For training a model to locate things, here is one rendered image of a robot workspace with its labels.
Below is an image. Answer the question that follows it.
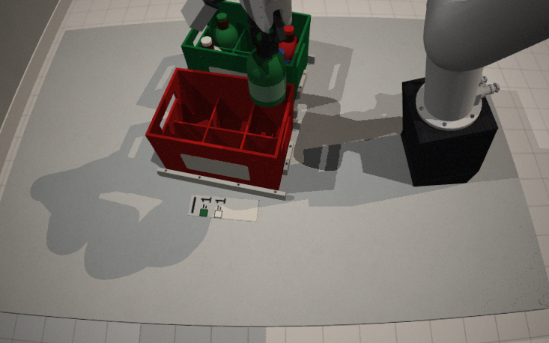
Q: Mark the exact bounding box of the white bottle with grey label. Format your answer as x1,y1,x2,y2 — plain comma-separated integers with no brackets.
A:
201,36,222,51

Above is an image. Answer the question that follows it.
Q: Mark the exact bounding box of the green plastic crate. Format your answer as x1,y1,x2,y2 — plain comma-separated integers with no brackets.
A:
181,1,309,101

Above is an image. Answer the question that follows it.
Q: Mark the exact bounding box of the red plastic crate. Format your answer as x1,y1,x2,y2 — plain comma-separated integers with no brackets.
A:
145,68,294,190

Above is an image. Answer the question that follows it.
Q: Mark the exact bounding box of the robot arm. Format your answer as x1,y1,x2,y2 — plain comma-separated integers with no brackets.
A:
181,0,549,131

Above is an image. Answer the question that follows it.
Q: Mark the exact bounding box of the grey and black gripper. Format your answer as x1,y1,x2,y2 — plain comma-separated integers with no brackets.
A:
239,0,292,59

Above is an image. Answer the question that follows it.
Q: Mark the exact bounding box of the white paper pick list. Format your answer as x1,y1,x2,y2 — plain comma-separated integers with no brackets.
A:
187,195,259,222

